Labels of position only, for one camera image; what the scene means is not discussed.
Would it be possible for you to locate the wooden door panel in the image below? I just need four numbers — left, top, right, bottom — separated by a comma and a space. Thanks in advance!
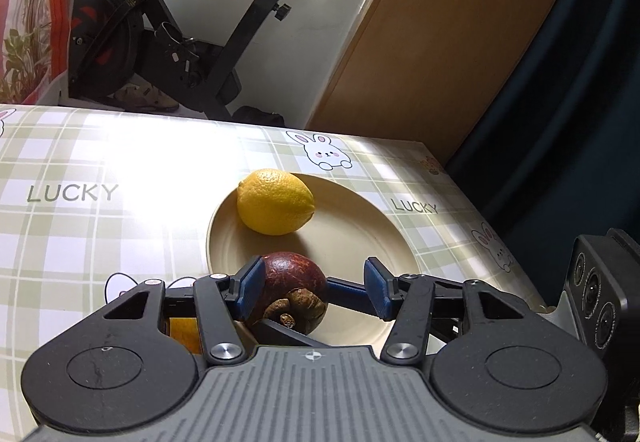
305, 0, 593, 163

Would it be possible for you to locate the green checked rabbit tablecloth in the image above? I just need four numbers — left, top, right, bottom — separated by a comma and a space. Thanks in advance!
0, 103, 548, 423

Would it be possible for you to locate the cream round plate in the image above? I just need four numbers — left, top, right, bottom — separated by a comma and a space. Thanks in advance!
206, 176, 421, 349

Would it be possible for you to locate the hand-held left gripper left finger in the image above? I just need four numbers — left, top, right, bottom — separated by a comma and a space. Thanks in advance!
102, 256, 266, 367

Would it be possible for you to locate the dark blue curtain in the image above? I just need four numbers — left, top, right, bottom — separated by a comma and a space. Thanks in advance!
445, 0, 640, 308

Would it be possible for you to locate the black exercise bike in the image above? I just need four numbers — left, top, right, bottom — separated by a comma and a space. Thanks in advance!
67, 0, 363, 123

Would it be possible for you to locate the yellow lemon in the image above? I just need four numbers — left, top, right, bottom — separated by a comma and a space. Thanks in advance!
236, 169, 316, 236

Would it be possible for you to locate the black bag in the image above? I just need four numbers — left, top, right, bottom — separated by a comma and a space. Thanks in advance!
232, 106, 286, 127

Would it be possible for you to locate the beige sandal shoe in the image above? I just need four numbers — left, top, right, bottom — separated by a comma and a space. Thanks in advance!
112, 83, 180, 114

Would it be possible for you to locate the dark purple mangosteen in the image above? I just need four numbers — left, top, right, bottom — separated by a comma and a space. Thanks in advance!
243, 252, 329, 335

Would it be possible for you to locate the orange citrus fruit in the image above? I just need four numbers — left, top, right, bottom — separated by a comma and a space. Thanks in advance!
167, 317, 203, 353

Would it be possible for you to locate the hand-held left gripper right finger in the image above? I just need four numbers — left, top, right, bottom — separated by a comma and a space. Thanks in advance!
364, 256, 541, 367

